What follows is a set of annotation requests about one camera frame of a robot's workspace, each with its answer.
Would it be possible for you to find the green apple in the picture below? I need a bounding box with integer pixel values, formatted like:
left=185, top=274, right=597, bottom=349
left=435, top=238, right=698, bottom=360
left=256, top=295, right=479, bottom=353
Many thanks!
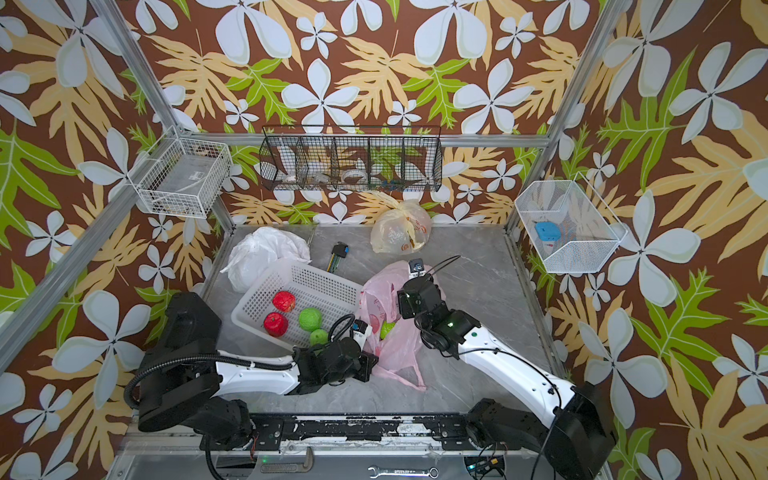
left=379, top=322, right=396, bottom=340
left=298, top=307, right=323, bottom=333
left=309, top=328, right=329, bottom=346

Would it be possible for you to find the pink apple-print plastic bag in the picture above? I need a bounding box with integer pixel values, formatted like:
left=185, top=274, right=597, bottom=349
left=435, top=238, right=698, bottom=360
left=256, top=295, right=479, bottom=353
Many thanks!
left=356, top=260, right=427, bottom=392

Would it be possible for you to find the red apple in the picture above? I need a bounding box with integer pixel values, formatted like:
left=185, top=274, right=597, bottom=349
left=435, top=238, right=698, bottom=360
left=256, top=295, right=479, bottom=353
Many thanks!
left=263, top=312, right=289, bottom=338
left=272, top=291, right=296, bottom=313

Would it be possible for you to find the white perforated plastic basket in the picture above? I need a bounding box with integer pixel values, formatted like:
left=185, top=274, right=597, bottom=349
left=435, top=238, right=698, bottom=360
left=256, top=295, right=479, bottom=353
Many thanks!
left=231, top=259, right=362, bottom=351

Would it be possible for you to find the yellow orange-print plastic bag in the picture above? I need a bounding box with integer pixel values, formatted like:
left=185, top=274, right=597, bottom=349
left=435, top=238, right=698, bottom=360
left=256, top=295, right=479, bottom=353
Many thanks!
left=370, top=193, right=432, bottom=255

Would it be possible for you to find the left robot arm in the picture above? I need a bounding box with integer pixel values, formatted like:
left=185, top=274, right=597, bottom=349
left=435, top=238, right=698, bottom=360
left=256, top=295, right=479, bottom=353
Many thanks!
left=124, top=315, right=378, bottom=449

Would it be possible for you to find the white plastic bag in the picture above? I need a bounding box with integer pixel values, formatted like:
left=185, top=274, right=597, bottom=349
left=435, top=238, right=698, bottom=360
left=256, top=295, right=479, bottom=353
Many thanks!
left=221, top=227, right=311, bottom=293

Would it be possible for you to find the black tool case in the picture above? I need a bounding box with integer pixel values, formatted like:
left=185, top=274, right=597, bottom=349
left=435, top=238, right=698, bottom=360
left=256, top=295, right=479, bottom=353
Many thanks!
left=140, top=292, right=222, bottom=370

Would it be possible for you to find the blue object in basket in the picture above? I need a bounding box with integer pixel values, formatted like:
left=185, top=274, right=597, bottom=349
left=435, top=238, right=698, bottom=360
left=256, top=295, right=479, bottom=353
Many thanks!
left=534, top=221, right=562, bottom=244

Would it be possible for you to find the silver wrench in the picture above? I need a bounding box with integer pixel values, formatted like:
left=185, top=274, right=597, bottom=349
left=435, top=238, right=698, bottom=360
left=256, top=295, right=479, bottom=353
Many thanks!
left=368, top=465, right=439, bottom=479

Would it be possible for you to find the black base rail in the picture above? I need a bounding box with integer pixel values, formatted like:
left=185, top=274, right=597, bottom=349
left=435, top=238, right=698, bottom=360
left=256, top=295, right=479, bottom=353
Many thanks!
left=199, top=412, right=529, bottom=452

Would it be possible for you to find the small black connector with wires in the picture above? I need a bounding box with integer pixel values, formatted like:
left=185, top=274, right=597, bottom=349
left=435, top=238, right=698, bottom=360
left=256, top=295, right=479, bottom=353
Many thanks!
left=326, top=242, right=349, bottom=273

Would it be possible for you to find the black wire wall basket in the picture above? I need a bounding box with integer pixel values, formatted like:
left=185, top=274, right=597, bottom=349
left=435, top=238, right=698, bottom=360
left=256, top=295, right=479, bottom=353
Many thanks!
left=257, top=125, right=444, bottom=193

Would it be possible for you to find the white wire basket right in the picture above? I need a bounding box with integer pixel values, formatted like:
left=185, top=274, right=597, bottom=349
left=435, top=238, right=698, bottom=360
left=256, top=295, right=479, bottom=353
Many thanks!
left=515, top=174, right=628, bottom=275

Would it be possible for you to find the white wire basket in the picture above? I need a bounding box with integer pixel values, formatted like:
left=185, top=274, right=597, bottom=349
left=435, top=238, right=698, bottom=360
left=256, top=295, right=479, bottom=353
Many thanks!
left=128, top=127, right=233, bottom=219
left=515, top=174, right=628, bottom=275

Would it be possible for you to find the white wire basket left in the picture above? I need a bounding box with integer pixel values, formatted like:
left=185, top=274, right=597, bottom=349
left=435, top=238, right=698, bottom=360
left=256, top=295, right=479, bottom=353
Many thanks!
left=128, top=127, right=233, bottom=219

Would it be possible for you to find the aluminium frame post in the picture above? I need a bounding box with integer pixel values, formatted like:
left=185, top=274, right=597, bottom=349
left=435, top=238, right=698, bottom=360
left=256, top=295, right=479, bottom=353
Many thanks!
left=502, top=0, right=631, bottom=232

